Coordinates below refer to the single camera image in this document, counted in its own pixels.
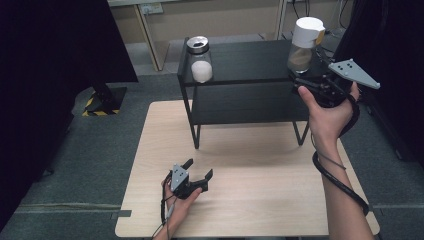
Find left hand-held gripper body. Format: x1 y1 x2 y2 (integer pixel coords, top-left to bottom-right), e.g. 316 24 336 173
169 163 193 201

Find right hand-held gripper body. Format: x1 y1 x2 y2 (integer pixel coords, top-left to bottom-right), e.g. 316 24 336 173
293 58 381 109

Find glass jar white lid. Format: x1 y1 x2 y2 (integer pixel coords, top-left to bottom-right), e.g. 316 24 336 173
286 16 326 75

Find black two-tier shelf rack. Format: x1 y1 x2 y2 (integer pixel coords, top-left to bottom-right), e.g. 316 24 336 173
176 29 334 150

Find glass shaker jar metal lid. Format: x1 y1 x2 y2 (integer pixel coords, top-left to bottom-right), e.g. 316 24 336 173
185 35 214 84

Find person's left hand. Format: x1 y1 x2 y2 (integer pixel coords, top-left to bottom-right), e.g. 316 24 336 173
161 179 203 234

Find person's right hand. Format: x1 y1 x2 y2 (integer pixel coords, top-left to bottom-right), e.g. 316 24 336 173
297 81 362 148

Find white metal pole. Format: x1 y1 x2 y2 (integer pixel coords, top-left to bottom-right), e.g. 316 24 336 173
275 0 289 40

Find black curtain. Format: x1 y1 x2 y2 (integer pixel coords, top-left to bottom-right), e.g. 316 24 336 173
328 0 424 165
0 0 139 232

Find black striped stand base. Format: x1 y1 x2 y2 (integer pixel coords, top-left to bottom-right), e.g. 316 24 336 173
81 86 128 117

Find beige wooden desk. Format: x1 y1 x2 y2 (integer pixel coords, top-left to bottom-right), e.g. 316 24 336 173
106 0 284 72

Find left hand-held gripper cable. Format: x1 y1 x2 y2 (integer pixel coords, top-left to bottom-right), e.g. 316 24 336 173
150 171 177 240

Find hand-held gripper cable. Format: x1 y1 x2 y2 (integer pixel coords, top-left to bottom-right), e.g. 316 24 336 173
150 171 177 240
311 132 371 217

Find black wrist strap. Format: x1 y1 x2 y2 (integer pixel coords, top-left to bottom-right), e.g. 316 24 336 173
338 93 362 138

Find black hanging cables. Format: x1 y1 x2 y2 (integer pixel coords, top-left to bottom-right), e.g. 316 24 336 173
290 0 312 21

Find right hand-held gripper cable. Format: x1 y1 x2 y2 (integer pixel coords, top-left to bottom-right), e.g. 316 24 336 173
311 132 371 217

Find white wall socket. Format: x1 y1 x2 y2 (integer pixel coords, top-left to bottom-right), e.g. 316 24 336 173
139 2 165 16

